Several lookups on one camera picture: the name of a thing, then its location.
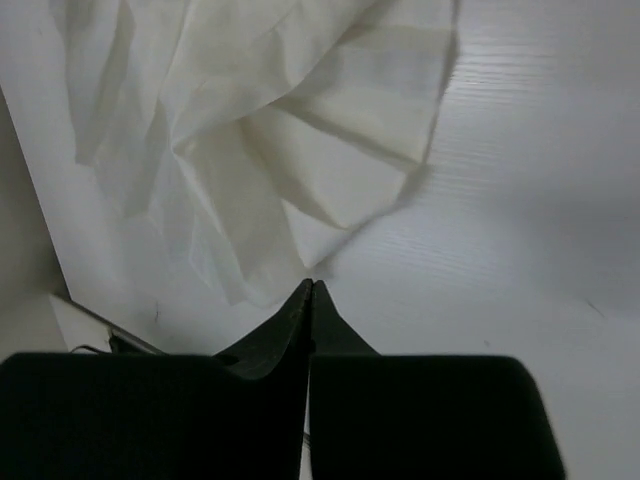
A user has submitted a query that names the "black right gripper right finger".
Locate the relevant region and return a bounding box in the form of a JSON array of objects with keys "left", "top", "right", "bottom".
[{"left": 309, "top": 282, "right": 566, "bottom": 479}]

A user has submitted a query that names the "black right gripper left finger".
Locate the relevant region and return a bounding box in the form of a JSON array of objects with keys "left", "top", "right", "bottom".
[{"left": 1, "top": 281, "right": 312, "bottom": 479}]

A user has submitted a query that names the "white pleated skirt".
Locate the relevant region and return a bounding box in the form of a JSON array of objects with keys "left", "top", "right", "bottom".
[{"left": 50, "top": 1, "right": 456, "bottom": 305}]

